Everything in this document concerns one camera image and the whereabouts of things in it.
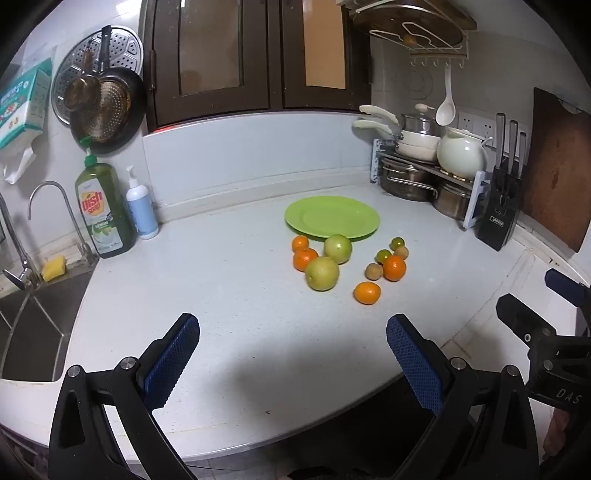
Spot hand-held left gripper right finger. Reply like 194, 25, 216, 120
386, 314, 541, 480

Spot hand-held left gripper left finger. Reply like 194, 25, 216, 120
48, 313, 201, 480

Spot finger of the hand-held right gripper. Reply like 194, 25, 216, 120
545, 269, 591, 308
496, 294, 558, 356

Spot yellow-green apple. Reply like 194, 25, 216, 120
304, 256, 341, 292

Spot green apple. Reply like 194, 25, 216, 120
323, 234, 353, 265

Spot green plate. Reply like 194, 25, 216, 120
285, 196, 380, 241

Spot person's right hand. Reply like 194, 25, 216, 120
543, 410, 571, 467

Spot black knife block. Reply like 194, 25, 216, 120
475, 164, 525, 252

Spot brown wooden cutting board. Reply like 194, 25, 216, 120
522, 88, 591, 253

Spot grey pot rack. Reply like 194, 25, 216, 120
372, 138, 490, 230

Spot small steel pot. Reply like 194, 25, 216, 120
431, 180, 476, 220

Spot steel sink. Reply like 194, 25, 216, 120
0, 272, 95, 384

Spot yellow sponge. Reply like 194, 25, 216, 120
41, 257, 68, 282

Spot white blue pump bottle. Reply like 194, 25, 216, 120
126, 166, 160, 241

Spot green dish soap bottle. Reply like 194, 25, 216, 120
75, 137, 138, 259

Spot white ceramic pot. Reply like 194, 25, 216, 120
436, 127, 494, 182

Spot wide steel pot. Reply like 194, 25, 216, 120
379, 159, 438, 202

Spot steel sink faucet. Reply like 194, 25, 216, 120
0, 194, 42, 291

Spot curved steel faucet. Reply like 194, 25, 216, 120
28, 181, 100, 268

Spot white ladle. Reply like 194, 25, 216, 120
435, 65, 458, 127

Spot steel pot with lid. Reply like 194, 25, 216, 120
401, 104, 439, 137

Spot white plastic bag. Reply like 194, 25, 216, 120
2, 138, 40, 185

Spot large golden mesh strainer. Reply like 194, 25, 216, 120
87, 80, 132, 144

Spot black frying pan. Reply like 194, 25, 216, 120
69, 25, 147, 155

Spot small copper mesh strainer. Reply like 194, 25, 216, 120
63, 46, 102, 112

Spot printed bag package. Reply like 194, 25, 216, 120
0, 58, 54, 151

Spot brown framed glass door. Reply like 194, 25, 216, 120
277, 0, 373, 112
147, 0, 279, 132

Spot round perforated steel steamer plate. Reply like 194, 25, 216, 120
51, 25, 145, 125

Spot white pan with cream handle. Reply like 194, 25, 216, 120
359, 104, 440, 149
352, 119, 439, 162

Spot white wire wall rack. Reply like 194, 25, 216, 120
369, 21, 472, 68

